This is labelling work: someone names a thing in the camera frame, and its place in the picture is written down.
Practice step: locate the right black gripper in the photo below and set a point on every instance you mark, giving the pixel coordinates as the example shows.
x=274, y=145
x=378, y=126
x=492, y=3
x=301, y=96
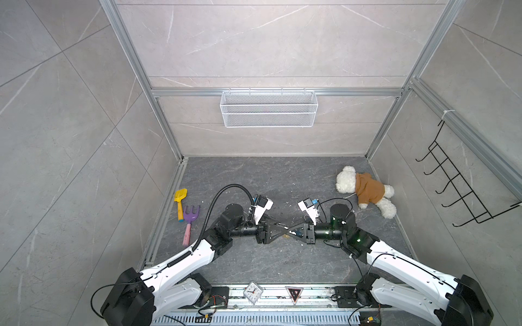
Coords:
x=310, y=239

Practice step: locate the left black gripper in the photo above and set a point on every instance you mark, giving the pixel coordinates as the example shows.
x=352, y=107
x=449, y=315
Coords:
x=262, y=236

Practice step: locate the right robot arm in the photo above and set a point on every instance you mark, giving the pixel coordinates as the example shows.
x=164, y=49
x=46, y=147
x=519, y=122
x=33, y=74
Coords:
x=396, y=280

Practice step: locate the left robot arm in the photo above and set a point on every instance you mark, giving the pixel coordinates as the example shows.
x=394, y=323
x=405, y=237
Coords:
x=139, y=298

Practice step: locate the red triangle warning sign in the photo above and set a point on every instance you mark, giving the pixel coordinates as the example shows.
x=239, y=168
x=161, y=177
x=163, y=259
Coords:
x=294, y=293

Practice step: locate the small white clock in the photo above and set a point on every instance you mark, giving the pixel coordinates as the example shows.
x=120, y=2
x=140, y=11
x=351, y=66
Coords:
x=253, y=292

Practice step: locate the white teddy bear brown hoodie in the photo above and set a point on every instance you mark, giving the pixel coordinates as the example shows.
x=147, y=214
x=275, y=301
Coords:
x=368, y=191

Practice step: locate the purple pink toy rake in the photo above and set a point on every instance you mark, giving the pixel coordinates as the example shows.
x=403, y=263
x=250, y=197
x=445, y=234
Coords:
x=191, y=213

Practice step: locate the yellow toy shovel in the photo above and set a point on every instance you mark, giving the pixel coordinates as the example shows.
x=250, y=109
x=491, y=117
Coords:
x=178, y=198

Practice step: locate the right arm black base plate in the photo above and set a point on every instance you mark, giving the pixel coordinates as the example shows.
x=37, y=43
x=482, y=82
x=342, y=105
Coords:
x=347, y=297

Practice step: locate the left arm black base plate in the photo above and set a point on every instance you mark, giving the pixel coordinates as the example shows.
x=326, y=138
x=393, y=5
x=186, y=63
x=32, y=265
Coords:
x=216, y=296

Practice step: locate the white wire mesh basket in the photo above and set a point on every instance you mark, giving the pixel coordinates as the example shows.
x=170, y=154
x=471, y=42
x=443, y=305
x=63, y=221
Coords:
x=266, y=109

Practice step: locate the black wire hook rack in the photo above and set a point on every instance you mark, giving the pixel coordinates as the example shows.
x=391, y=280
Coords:
x=464, y=191

